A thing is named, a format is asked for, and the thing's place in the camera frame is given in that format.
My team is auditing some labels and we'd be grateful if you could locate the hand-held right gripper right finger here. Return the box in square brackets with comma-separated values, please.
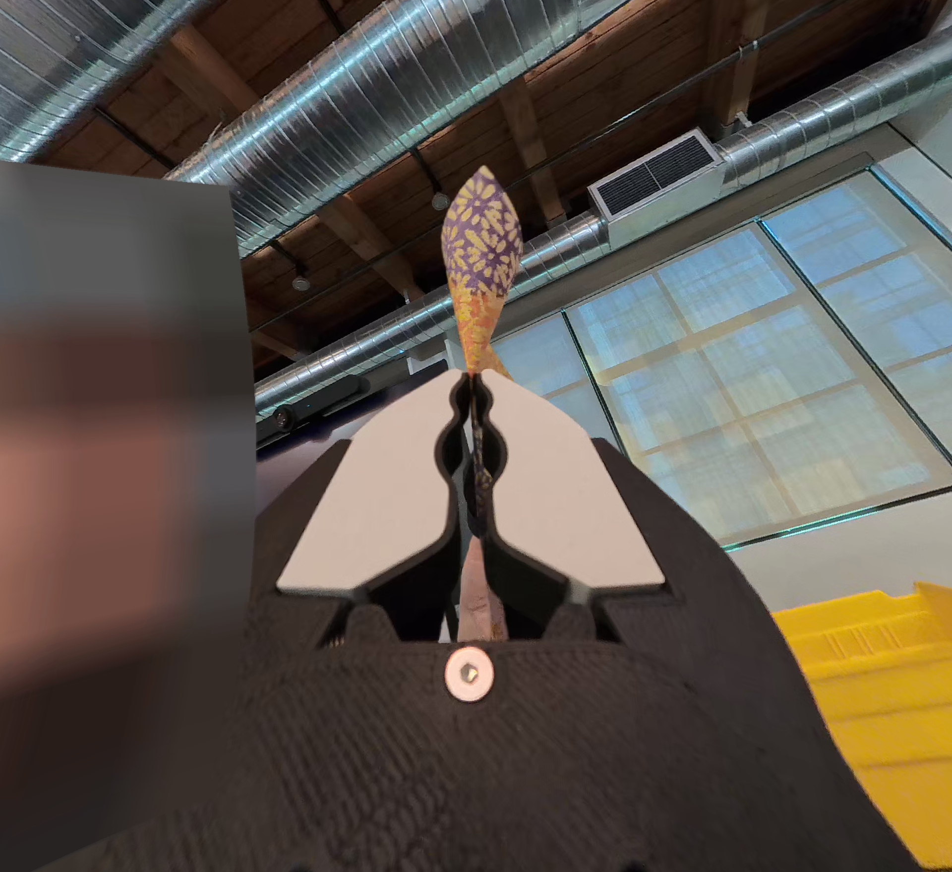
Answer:
[473, 366, 666, 640]

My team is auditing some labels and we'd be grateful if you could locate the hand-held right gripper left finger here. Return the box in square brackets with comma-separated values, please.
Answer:
[275, 371, 474, 642]

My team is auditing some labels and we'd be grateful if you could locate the patterned origami paper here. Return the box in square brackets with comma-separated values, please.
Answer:
[439, 165, 525, 540]

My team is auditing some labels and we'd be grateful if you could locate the person's left hand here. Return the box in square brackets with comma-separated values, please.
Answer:
[456, 536, 508, 642]

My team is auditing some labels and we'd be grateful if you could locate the large dark display screen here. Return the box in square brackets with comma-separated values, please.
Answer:
[256, 433, 359, 517]

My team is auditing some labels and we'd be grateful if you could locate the black video bar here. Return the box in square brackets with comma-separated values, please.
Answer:
[256, 377, 370, 443]

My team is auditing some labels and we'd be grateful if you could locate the large window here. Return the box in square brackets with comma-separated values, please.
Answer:
[491, 169, 952, 547]

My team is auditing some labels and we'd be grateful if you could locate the white air vent grille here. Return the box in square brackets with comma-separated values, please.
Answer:
[588, 129, 726, 246]

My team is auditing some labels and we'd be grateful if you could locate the yellow plastic bin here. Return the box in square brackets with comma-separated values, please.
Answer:
[770, 580, 952, 869]

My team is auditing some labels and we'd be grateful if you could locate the silver ventilation duct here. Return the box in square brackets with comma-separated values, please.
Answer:
[253, 24, 952, 428]
[0, 0, 300, 163]
[165, 0, 745, 257]

